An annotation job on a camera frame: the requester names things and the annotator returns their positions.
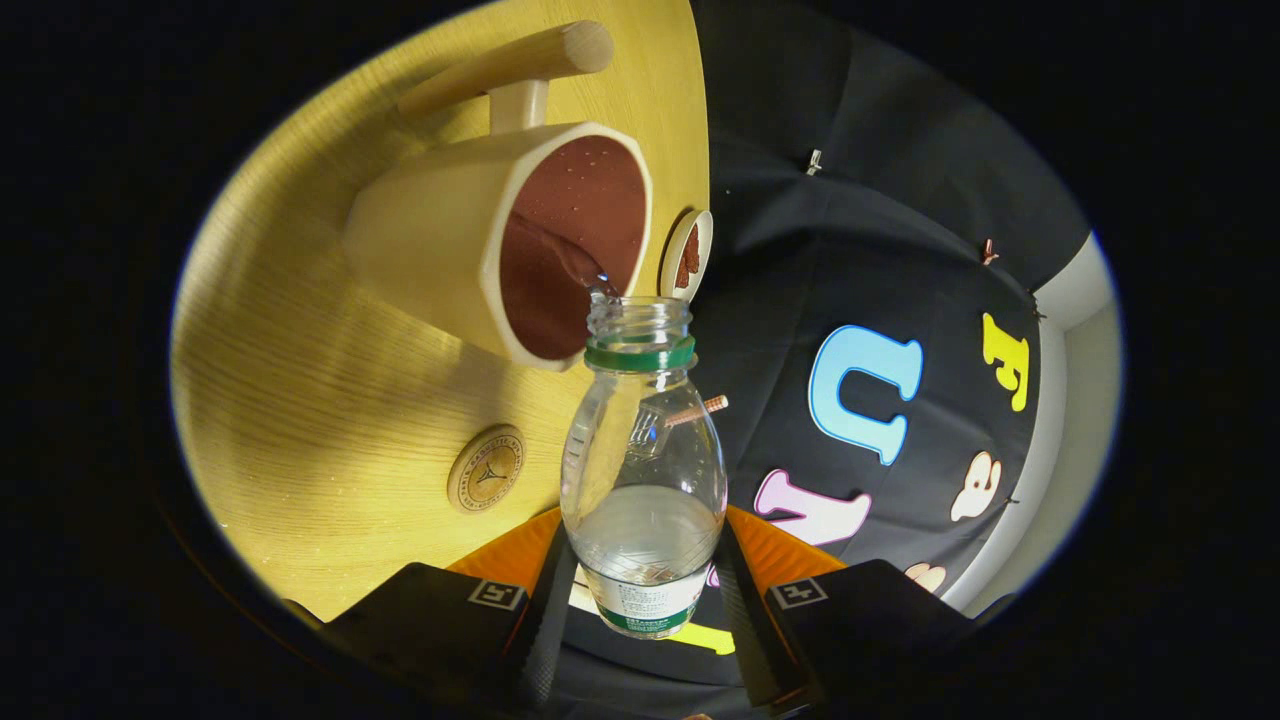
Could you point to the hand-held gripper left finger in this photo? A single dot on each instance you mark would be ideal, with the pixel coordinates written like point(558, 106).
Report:
point(540, 650)

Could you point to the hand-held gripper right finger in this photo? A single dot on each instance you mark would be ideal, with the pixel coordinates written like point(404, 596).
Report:
point(750, 640)

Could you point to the clear plastic juice bottle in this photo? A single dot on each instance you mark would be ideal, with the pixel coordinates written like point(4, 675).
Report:
point(645, 540)

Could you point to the round wooden coaster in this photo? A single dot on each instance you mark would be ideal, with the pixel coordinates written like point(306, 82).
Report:
point(486, 470)

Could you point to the red striped straw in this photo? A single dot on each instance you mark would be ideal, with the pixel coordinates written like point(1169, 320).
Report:
point(712, 405)

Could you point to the wooden table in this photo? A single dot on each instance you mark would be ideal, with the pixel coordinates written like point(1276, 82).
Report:
point(320, 400)

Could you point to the red sausage piece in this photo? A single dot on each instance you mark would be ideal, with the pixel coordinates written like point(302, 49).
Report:
point(693, 245)
point(682, 272)

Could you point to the white round plate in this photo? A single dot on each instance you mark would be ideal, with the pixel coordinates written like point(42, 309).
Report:
point(703, 240)

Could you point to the black backdrop cloth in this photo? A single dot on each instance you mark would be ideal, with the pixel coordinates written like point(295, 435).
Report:
point(880, 230)

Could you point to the red clip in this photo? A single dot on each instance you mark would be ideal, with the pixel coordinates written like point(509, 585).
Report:
point(989, 252)

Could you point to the silver clip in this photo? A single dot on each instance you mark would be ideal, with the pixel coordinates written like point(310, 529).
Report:
point(814, 162)

